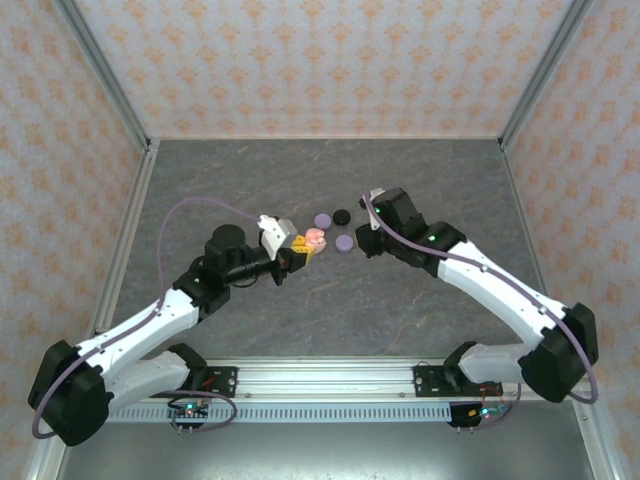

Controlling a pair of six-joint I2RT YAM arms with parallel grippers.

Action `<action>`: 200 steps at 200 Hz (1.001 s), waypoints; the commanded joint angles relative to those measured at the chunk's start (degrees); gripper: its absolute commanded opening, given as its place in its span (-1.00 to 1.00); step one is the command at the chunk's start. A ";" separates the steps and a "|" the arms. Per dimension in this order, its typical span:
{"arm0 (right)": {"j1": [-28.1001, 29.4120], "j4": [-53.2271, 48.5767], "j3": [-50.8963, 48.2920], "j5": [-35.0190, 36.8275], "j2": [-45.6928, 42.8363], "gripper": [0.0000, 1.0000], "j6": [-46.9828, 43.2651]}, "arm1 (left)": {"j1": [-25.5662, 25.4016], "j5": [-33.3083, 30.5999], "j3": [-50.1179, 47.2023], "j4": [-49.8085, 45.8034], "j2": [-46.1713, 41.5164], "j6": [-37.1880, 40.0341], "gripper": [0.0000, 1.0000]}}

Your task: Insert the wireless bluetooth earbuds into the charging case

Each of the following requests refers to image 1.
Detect pink earbud charging case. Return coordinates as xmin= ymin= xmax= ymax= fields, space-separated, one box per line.
xmin=304 ymin=227 xmax=329 ymax=252

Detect small controller circuit board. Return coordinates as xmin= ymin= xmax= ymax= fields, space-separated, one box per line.
xmin=467 ymin=403 xmax=507 ymax=420
xmin=169 ymin=399 xmax=211 ymax=420

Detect aluminium side rail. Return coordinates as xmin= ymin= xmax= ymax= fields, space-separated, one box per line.
xmin=78 ymin=139 xmax=162 ymax=346
xmin=499 ymin=139 xmax=619 ymax=480

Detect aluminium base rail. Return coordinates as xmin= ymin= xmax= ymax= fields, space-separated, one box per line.
xmin=112 ymin=355 xmax=601 ymax=401

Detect white slotted cable duct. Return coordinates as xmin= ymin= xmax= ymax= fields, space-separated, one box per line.
xmin=107 ymin=402 xmax=454 ymax=425

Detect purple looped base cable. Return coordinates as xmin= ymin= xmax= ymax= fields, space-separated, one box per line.
xmin=449 ymin=379 xmax=524 ymax=432
xmin=168 ymin=389 xmax=238 ymax=435

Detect aluminium frame post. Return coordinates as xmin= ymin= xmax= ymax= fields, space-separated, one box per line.
xmin=499 ymin=0 xmax=587 ymax=151
xmin=53 ymin=0 xmax=154 ymax=151

